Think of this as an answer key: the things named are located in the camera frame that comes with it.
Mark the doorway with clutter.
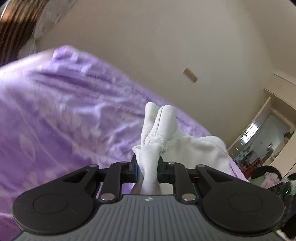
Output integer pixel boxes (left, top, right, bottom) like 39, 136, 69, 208
233, 113, 291, 179

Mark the cream wardrobe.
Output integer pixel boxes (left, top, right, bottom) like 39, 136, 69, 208
227, 70, 296, 179

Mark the covered standing fan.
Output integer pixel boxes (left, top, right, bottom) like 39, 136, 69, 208
18, 0, 78, 59

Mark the brown patterned curtain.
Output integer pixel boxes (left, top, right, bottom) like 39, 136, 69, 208
1, 0, 48, 66

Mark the wall switch plate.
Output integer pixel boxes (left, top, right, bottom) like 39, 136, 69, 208
183, 68, 198, 83

